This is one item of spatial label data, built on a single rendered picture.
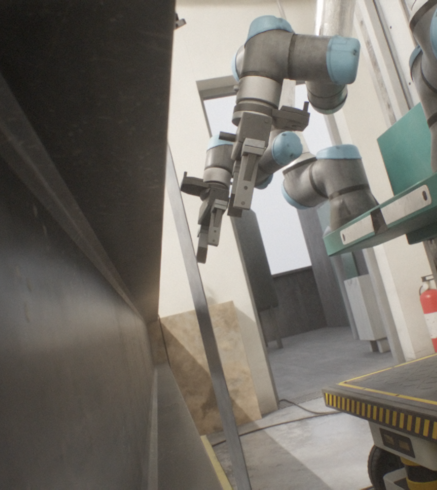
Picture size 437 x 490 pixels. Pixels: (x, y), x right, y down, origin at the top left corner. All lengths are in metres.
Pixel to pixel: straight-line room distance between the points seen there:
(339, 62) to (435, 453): 0.71
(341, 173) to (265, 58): 0.58
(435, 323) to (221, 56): 2.10
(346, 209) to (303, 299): 8.53
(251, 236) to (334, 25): 6.50
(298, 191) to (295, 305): 8.38
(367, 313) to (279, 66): 3.66
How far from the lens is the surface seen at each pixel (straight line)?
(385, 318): 3.34
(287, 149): 1.25
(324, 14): 1.04
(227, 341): 2.79
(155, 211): 0.38
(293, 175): 1.48
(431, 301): 3.12
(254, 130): 0.80
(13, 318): 0.17
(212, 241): 1.16
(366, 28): 1.50
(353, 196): 1.36
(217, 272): 2.92
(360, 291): 4.42
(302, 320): 9.83
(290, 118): 0.85
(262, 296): 7.28
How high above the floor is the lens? 0.56
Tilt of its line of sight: 9 degrees up
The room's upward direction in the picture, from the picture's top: 14 degrees counter-clockwise
